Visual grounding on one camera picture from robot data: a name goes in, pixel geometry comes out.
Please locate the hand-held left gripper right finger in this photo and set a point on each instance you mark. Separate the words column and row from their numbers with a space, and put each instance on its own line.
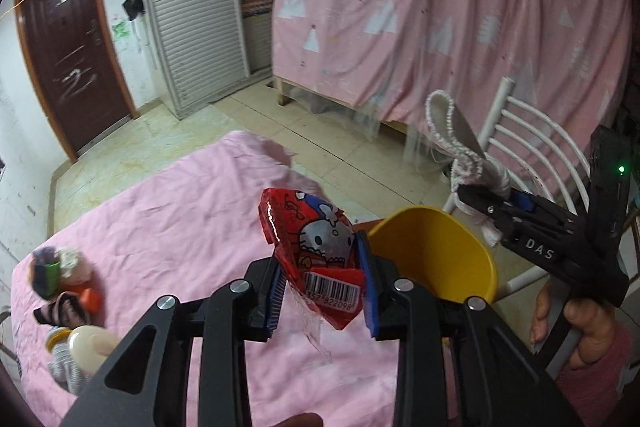
column 367, row 299

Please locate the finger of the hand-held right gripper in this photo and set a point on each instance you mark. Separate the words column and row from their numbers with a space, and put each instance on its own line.
column 522, row 200
column 487, row 204

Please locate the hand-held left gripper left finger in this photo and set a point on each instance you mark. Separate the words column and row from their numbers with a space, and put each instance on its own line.
column 274, row 302

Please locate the red cartoon snack packet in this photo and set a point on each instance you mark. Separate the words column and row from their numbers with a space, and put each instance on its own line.
column 310, row 232

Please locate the grey white sock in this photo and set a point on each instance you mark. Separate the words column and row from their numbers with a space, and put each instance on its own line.
column 462, row 129

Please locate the pink black striped sock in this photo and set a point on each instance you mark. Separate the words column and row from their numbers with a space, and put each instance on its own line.
column 62, row 311

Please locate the person's right forearm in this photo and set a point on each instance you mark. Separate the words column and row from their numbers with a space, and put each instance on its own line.
column 595, row 387

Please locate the person's right hand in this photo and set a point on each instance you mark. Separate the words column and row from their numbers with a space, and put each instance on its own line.
column 595, row 332

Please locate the white metal chair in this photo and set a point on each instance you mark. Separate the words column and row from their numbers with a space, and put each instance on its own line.
column 500, row 107

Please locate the pink tablecloth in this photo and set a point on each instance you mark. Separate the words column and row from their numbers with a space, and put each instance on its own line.
column 175, row 217

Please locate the clear plastic sheet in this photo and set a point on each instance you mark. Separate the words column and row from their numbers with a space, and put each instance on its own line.
column 385, row 122

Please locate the orange box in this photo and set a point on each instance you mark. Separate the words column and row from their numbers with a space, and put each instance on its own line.
column 90, row 299

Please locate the white plastic bottle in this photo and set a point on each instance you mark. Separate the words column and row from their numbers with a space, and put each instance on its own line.
column 92, row 347

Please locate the beige fluffy sock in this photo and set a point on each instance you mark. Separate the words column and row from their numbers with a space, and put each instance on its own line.
column 75, row 264

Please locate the grey striped sock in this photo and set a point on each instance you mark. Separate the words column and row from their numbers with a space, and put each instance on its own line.
column 70, row 372

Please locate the white slatted wardrobe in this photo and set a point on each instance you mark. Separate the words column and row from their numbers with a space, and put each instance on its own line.
column 190, row 7

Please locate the brown door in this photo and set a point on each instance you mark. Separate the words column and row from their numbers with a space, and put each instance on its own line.
column 65, row 47

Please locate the wooden bed frame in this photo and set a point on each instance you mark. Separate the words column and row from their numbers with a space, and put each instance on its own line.
column 281, row 92

